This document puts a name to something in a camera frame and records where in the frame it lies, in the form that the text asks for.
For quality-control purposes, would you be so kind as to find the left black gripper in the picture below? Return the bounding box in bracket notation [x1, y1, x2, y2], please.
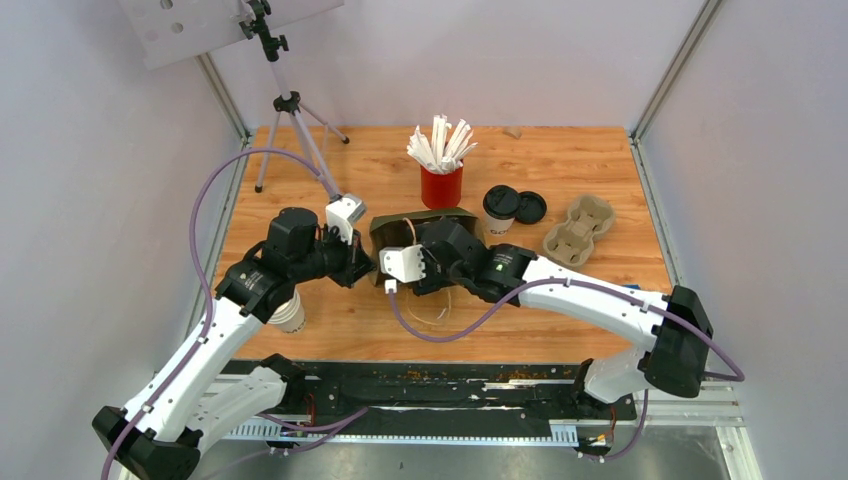
[292, 223, 379, 289]

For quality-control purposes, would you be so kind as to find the green paper bag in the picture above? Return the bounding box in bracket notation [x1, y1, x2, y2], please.
[368, 207, 480, 326]

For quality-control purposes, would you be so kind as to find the black cup lid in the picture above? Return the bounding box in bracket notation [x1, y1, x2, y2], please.
[515, 191, 548, 225]
[482, 185, 521, 220]

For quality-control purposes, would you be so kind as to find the stack of white cups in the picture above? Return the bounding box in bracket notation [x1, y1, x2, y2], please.
[267, 290, 306, 334]

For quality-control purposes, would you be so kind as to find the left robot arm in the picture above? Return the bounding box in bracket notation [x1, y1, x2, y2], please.
[92, 198, 375, 479]

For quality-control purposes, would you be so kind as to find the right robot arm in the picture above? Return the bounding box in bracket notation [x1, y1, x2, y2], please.
[414, 218, 713, 418]

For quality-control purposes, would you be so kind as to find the red straw holder cup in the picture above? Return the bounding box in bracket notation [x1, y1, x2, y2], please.
[420, 167, 463, 210]

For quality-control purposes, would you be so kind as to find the white wrapped straws bundle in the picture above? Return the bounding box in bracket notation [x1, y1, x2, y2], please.
[406, 114, 478, 175]

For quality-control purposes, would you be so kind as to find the white perforated board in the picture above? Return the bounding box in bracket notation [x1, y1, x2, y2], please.
[119, 0, 344, 69]

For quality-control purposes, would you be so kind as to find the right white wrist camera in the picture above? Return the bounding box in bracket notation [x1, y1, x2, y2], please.
[378, 245, 427, 294]

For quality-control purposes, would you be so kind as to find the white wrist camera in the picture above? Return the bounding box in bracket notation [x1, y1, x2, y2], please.
[378, 245, 427, 294]
[325, 193, 367, 245]

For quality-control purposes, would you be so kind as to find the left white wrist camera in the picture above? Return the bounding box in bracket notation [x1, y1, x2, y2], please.
[325, 193, 367, 245]

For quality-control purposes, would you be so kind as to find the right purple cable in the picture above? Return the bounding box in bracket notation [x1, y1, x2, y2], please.
[386, 278, 747, 463]

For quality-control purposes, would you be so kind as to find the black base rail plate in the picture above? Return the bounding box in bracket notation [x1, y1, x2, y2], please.
[271, 362, 637, 438]

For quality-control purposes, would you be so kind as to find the silver camera tripod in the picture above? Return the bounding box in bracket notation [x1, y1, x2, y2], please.
[239, 1, 350, 201]

